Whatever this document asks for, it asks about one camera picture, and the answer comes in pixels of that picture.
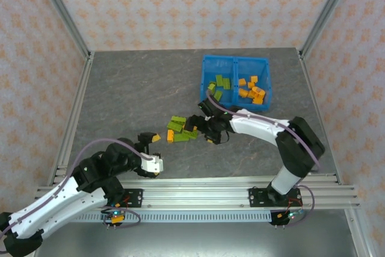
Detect grey slotted cable duct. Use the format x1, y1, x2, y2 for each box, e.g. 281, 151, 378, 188
72, 211, 273, 223

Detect aluminium lower frame rail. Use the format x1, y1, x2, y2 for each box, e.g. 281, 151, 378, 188
343, 208, 374, 257

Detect aluminium table edge rail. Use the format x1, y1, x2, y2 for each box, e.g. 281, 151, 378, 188
297, 49, 344, 185
47, 51, 96, 186

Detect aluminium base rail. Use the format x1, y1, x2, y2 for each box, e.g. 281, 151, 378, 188
31, 178, 362, 211

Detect blue plastic bin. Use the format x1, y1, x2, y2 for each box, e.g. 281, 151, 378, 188
199, 54, 239, 110
233, 56, 273, 112

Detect grey metal sheet panel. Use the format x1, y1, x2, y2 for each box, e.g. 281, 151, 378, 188
32, 222, 359, 257

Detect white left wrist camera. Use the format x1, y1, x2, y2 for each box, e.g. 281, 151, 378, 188
140, 153, 165, 175

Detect aluminium frame post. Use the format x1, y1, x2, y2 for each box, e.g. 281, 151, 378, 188
31, 0, 93, 59
299, 0, 358, 58

